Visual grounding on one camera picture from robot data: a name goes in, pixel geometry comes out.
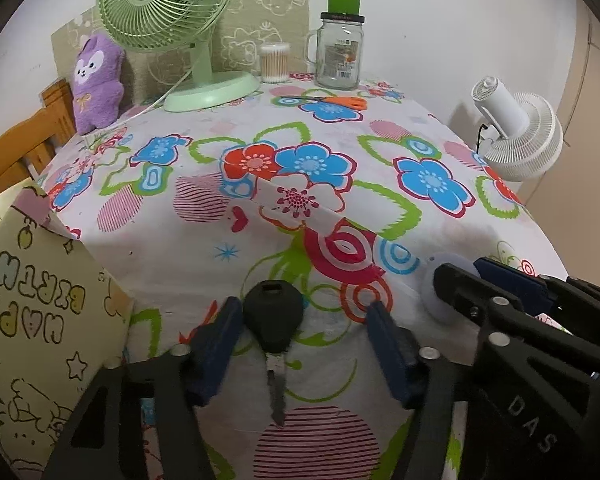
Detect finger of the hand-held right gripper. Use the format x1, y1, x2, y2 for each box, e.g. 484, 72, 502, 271
474, 256, 600, 357
432, 261, 597, 480

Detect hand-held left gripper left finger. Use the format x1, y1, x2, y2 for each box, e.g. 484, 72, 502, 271
42, 296, 244, 480

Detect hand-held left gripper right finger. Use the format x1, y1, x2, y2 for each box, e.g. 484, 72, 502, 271
366, 301, 481, 480

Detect white round case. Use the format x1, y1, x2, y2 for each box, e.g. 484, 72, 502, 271
421, 251, 481, 331

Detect black key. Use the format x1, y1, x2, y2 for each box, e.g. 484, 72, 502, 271
242, 280, 305, 428

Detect yellow birthday gift bag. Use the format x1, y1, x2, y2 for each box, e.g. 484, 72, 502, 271
0, 185, 136, 480

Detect floral tablecloth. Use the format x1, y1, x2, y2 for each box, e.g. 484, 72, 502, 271
35, 72, 571, 480

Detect white fan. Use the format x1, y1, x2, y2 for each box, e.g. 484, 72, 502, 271
470, 75, 565, 182

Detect beige wardrobe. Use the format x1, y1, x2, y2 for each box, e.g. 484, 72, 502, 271
520, 0, 600, 281

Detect orange scissors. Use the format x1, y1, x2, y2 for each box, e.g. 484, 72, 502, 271
280, 94, 368, 111

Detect glass jar with green lid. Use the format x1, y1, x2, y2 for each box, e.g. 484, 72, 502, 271
305, 0, 367, 91

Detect wooden chair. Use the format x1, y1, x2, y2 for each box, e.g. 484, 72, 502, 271
0, 77, 77, 203

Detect cotton swab container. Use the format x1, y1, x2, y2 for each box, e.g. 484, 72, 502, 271
259, 43, 291, 84

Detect purple plush toy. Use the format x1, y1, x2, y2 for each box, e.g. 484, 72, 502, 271
71, 31, 127, 136

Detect beige cartoon print board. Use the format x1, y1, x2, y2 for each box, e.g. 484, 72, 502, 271
50, 0, 312, 111

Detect white fan cord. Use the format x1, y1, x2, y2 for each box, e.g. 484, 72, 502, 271
122, 67, 195, 118

